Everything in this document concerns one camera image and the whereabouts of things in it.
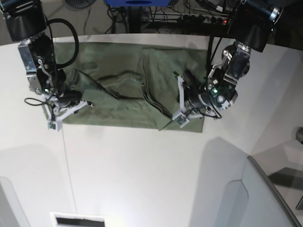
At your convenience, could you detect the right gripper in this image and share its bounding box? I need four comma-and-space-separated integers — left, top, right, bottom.
47, 87, 94, 116

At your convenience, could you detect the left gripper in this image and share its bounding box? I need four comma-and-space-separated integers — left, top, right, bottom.
184, 70, 222, 120

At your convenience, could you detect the green t-shirt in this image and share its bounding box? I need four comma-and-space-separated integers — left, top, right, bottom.
64, 42, 207, 131

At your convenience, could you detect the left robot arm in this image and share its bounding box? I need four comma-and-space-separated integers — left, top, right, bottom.
172, 0, 284, 124

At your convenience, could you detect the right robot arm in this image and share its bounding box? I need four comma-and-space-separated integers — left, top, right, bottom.
0, 0, 93, 119

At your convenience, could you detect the black power strip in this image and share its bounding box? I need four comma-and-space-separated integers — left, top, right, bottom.
177, 14, 228, 25

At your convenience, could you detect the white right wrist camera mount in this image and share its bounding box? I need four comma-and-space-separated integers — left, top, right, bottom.
42, 95, 94, 131

